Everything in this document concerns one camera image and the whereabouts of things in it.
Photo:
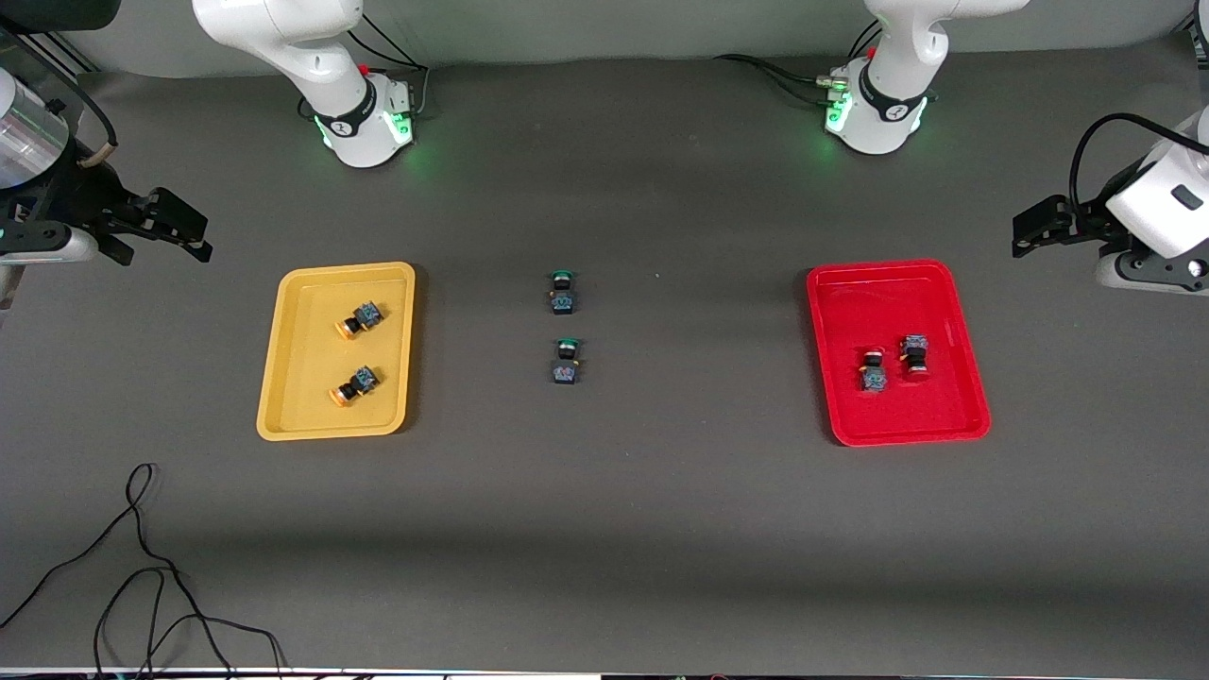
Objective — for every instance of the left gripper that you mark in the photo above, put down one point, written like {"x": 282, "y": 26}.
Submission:
{"x": 1084, "y": 222}

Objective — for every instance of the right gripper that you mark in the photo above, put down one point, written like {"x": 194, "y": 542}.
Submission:
{"x": 87, "y": 199}

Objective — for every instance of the red push button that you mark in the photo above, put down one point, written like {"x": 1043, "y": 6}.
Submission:
{"x": 874, "y": 378}
{"x": 914, "y": 348}

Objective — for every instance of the yellow push button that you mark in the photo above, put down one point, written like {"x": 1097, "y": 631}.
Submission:
{"x": 364, "y": 381}
{"x": 366, "y": 315}

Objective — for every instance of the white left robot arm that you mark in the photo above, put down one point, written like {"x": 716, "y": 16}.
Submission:
{"x": 888, "y": 85}

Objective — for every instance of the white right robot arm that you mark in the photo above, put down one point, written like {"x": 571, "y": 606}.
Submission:
{"x": 321, "y": 66}

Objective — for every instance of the yellow plastic tray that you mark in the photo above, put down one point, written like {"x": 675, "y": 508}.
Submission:
{"x": 312, "y": 416}

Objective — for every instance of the red plastic tray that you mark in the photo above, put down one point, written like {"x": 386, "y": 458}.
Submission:
{"x": 897, "y": 416}

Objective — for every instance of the green push button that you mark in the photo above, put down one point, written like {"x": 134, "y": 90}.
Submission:
{"x": 564, "y": 300}
{"x": 566, "y": 370}

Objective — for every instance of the dark grey table mat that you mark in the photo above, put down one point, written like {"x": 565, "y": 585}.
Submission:
{"x": 604, "y": 519}

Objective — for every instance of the aluminium frame rail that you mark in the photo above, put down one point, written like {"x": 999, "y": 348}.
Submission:
{"x": 71, "y": 57}

